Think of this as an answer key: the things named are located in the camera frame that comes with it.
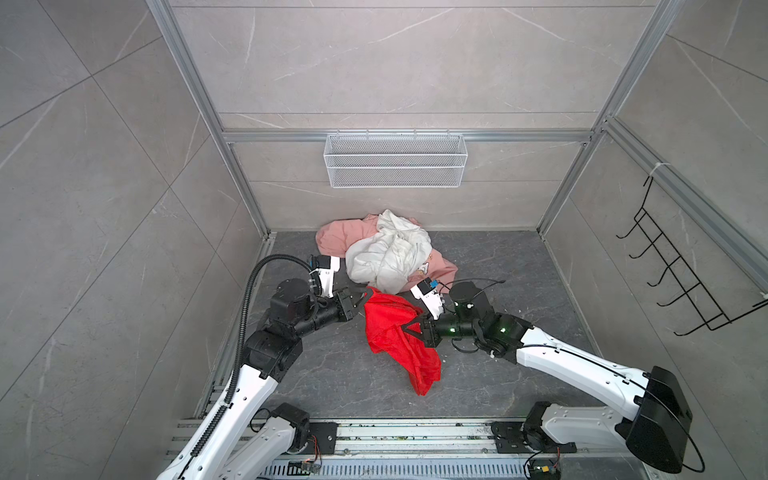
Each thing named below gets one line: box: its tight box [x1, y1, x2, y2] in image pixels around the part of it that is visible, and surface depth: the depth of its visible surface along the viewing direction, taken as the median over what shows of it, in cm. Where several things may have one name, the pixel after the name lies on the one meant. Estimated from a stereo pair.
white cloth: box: [345, 209, 433, 295], surface depth 103 cm
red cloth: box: [364, 286, 442, 396], surface depth 70 cm
